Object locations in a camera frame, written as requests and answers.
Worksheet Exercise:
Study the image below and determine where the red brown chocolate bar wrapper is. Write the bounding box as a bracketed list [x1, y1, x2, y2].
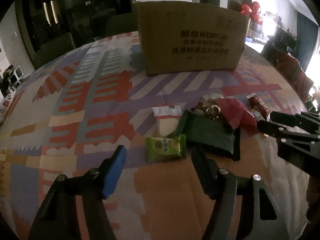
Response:
[247, 93, 270, 120]

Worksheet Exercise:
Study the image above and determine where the pink red snack bag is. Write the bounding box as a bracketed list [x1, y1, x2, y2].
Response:
[215, 98, 258, 136]

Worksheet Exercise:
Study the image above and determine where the dark green snack bag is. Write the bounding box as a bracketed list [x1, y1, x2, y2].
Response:
[172, 110, 241, 161]

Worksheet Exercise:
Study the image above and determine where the brown gold candy wrapper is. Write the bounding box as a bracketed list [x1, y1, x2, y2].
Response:
[191, 102, 222, 120]

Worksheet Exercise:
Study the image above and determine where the white pale green candy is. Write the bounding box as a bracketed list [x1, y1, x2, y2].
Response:
[202, 93, 224, 101]

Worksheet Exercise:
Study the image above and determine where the green snack packet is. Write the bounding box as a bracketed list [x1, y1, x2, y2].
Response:
[145, 134, 187, 163]

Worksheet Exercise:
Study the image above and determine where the white red bread packet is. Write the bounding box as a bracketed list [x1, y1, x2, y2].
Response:
[152, 105, 182, 138]

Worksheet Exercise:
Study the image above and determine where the patchwork patterned tablecloth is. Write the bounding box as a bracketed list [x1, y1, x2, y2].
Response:
[1, 32, 305, 239]

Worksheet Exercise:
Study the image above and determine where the red balloon bow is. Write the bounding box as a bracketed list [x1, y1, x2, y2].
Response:
[241, 1, 263, 25]

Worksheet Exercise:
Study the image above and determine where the floral cushion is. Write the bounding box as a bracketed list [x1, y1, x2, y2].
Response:
[0, 94, 14, 124]

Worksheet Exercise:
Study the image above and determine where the brown cardboard box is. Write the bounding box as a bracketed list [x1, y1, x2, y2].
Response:
[134, 1, 251, 75]

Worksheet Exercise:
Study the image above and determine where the white shelf unit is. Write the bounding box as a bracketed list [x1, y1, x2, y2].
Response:
[11, 66, 24, 80]

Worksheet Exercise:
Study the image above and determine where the dark dining chair left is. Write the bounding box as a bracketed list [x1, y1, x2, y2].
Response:
[33, 33, 75, 69]

